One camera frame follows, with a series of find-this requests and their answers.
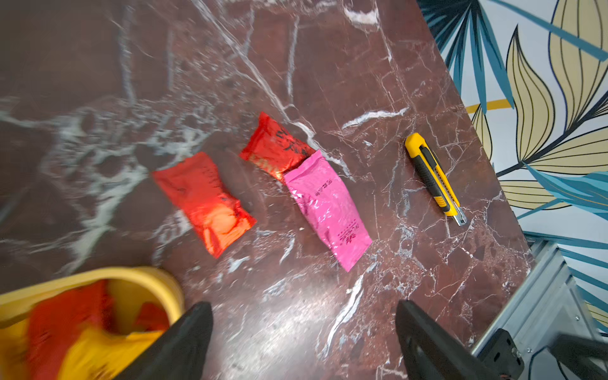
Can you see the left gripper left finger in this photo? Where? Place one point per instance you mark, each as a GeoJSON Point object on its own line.
{"type": "Point", "coordinates": [180, 352]}

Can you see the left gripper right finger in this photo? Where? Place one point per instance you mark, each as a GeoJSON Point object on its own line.
{"type": "Point", "coordinates": [430, 352]}

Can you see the yellow plastic storage box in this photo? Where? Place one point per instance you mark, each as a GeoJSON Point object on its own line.
{"type": "Point", "coordinates": [130, 287]}

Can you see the yellow tea bag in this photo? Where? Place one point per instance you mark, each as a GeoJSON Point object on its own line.
{"type": "Point", "coordinates": [96, 354]}

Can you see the red crinkled tea bag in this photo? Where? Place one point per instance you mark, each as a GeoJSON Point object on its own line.
{"type": "Point", "coordinates": [56, 323]}

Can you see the large red tea bag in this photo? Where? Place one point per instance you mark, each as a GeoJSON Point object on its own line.
{"type": "Point", "coordinates": [195, 186]}

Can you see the pink tea bag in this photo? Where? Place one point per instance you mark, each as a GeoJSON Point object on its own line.
{"type": "Point", "coordinates": [326, 203]}

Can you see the small red tea bag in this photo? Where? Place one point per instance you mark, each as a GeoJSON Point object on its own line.
{"type": "Point", "coordinates": [274, 149]}

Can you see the yellow utility knife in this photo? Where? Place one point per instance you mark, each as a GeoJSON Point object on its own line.
{"type": "Point", "coordinates": [431, 173]}

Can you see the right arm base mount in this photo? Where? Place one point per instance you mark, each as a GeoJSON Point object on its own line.
{"type": "Point", "coordinates": [575, 357]}

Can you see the aluminium front rail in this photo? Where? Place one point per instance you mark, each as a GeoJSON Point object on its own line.
{"type": "Point", "coordinates": [546, 304]}

